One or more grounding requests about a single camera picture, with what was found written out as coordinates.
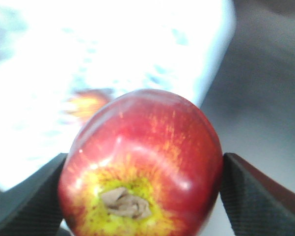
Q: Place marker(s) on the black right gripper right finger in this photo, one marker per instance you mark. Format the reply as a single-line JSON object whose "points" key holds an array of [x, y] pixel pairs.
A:
{"points": [[255, 204]]}

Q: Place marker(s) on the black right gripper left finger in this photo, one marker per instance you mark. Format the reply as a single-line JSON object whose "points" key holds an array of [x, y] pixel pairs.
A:
{"points": [[31, 207]]}

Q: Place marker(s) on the light blue plastic basket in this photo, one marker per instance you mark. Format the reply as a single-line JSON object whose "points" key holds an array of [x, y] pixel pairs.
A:
{"points": [[53, 52]]}

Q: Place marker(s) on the dark red apple front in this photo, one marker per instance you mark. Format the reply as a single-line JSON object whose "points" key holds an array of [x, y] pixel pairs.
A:
{"points": [[149, 163]]}

